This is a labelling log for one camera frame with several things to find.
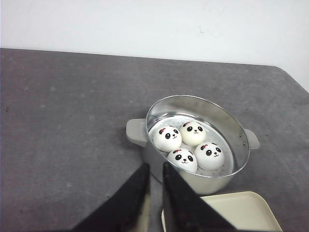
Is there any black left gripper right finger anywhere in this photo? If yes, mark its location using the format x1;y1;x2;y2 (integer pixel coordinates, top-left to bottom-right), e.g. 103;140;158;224
163;162;237;232

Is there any panda bun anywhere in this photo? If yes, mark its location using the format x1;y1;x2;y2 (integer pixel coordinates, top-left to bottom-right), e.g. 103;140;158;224
167;147;197;173
194;142;225;171
153;125;182;153
180;121;207;146

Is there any cream plastic tray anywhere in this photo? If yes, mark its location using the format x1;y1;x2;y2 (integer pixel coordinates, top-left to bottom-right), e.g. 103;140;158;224
160;191;283;232

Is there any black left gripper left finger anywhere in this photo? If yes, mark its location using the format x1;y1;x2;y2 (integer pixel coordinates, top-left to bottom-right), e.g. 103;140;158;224
72;163;151;232

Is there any stainless steel steamer pot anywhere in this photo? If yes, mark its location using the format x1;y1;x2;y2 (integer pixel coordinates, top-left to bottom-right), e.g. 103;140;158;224
126;95;260;195

